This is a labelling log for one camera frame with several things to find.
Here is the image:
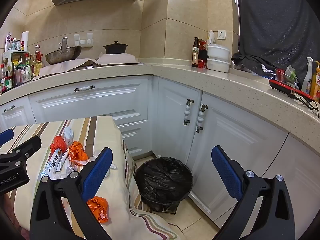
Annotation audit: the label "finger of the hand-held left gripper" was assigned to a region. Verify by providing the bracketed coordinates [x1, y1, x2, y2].
[0, 135, 42, 173]
[0, 129, 15, 147]

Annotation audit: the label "white paper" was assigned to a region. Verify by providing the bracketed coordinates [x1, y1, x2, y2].
[91, 151, 118, 178]

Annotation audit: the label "clear container with green packets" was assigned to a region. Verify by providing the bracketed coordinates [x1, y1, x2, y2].
[275, 65, 299, 88]

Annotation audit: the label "orange pump bottle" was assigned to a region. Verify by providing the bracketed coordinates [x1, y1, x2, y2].
[310, 60, 320, 102]

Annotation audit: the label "long white sachet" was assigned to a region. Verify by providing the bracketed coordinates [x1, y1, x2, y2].
[40, 148, 63, 180]
[55, 150, 72, 172]

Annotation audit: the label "orange plastic bag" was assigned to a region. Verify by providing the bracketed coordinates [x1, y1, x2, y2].
[50, 135, 68, 153]

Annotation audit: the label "pale stove cover cloth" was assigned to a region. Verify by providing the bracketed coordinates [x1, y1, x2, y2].
[32, 53, 139, 80]

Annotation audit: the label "group of seasoning bottles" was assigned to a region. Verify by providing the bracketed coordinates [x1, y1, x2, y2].
[0, 31, 43, 95]

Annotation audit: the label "white wall hook holder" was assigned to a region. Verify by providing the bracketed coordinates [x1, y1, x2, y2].
[74, 32, 93, 47]

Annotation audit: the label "black cable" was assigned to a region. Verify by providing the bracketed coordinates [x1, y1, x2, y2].
[295, 94, 320, 118]

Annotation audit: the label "dark glass bottle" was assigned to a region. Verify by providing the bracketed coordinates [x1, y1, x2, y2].
[191, 37, 200, 68]

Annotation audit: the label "black lidded pot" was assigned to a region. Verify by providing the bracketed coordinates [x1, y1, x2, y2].
[103, 41, 128, 55]

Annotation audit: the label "black lined trash bin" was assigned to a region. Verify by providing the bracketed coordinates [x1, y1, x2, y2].
[134, 157, 194, 215]

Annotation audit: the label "steel wok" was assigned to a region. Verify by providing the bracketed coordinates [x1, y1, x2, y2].
[44, 37, 83, 65]

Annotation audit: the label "striped tablecloth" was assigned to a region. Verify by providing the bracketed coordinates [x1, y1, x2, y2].
[0, 116, 185, 240]

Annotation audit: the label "white spray bottle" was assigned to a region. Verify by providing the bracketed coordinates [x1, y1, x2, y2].
[301, 57, 314, 95]

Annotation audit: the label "white lidded bowl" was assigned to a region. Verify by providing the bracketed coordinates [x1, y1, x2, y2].
[206, 58, 230, 73]
[207, 44, 230, 60]

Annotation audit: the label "red seasoning packages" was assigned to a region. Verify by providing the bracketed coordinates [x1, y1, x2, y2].
[199, 40, 208, 69]

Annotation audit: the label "vertical cabinet door handle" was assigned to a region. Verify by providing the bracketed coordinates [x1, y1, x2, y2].
[196, 104, 209, 133]
[184, 99, 194, 126]

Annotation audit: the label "dark grey cloth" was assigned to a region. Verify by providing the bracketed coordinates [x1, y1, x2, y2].
[231, 0, 320, 78]

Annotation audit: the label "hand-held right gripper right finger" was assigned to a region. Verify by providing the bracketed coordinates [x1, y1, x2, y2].
[211, 145, 296, 240]

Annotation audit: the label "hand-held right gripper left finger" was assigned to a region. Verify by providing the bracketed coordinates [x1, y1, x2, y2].
[30, 147, 113, 240]

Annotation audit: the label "red black appliance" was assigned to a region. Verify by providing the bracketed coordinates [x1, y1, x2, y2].
[269, 79, 317, 102]

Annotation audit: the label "orange wrapper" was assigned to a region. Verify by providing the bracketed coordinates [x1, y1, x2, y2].
[68, 141, 89, 166]
[87, 196, 109, 223]

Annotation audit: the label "white wrapper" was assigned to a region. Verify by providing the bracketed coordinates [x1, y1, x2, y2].
[62, 126, 74, 143]

